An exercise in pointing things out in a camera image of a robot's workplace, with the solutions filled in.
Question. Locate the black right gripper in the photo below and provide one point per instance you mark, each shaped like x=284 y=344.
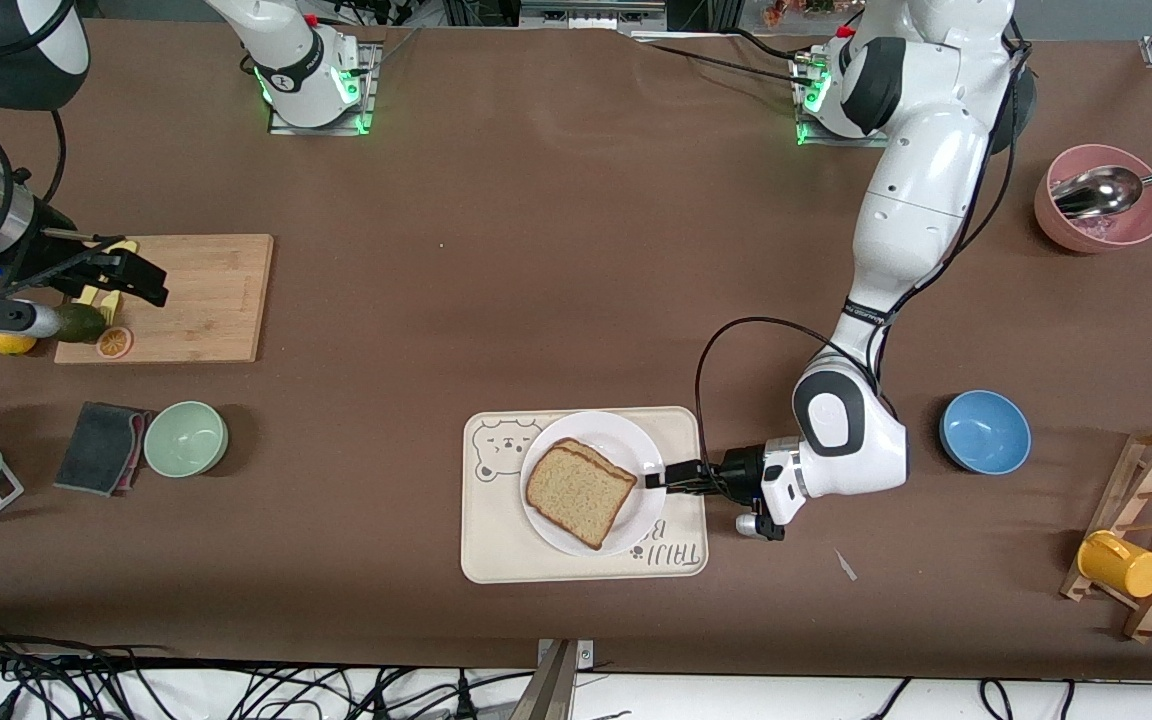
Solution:
x=44 y=258

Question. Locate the white round plate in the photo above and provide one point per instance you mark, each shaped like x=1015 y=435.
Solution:
x=636 y=520

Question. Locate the wooden peg rack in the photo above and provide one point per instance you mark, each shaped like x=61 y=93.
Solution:
x=1151 y=470

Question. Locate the cream bear print tray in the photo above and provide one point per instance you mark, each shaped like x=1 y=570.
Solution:
x=496 y=540

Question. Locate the colourful background clutter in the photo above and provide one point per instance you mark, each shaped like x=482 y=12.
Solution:
x=786 y=10

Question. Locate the yellow lemon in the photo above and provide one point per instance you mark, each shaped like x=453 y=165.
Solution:
x=11 y=344

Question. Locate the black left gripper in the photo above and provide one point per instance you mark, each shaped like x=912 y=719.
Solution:
x=738 y=470

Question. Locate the small white paper scrap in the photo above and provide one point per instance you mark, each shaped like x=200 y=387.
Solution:
x=845 y=566

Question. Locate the yellow plastic fork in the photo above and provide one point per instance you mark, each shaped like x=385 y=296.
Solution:
x=111 y=308

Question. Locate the blue bowl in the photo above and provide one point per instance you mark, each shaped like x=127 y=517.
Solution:
x=986 y=432

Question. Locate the yellow mug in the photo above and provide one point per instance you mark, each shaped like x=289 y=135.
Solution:
x=1121 y=565

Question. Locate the pink bowl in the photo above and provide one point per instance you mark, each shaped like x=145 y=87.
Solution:
x=1136 y=230

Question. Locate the wooden cutting board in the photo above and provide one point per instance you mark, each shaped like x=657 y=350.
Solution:
x=216 y=300

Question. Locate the grey folded cloth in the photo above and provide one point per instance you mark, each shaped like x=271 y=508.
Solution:
x=96 y=445

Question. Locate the mint green bowl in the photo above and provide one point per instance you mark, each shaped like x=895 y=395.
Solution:
x=186 y=438

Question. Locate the orange slice toy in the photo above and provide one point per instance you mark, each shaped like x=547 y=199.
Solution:
x=114 y=342

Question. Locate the seeded bread slice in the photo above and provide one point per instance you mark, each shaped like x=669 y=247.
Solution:
x=576 y=495

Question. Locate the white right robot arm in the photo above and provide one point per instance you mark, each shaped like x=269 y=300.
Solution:
x=306 y=70

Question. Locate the metal ladle spoon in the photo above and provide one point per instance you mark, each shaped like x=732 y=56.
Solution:
x=1096 y=192

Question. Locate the green avocado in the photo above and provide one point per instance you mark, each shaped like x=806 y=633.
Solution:
x=84 y=322

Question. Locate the aluminium frame bar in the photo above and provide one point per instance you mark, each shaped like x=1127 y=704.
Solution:
x=586 y=15

